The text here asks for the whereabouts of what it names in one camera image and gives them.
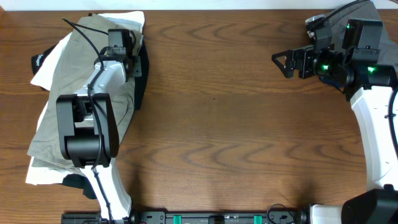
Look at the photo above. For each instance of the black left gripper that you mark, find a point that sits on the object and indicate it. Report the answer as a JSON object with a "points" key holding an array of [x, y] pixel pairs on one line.
{"points": [[137, 62]]}

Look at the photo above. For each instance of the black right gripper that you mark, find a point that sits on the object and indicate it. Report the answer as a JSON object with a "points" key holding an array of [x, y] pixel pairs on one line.
{"points": [[305, 54]]}

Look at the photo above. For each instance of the olive green shorts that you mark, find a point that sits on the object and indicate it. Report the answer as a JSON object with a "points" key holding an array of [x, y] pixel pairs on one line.
{"points": [[74, 68]]}

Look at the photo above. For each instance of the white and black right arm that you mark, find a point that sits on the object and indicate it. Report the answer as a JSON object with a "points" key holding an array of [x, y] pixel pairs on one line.
{"points": [[371, 90]]}

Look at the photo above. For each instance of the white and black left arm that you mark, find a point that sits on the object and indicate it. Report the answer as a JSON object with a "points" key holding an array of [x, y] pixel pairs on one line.
{"points": [[88, 131]]}

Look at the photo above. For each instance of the grey shorts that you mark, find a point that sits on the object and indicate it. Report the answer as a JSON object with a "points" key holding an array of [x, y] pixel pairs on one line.
{"points": [[363, 10]]}

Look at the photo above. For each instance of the black garment under t-shirt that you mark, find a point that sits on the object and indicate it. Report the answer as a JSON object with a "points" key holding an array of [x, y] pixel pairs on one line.
{"points": [[43, 174]]}

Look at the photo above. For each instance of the white graphic t-shirt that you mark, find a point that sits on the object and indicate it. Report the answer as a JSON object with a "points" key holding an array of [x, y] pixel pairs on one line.
{"points": [[44, 65]]}

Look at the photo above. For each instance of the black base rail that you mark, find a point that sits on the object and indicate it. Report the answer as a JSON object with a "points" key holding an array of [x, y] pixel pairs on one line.
{"points": [[275, 214]]}

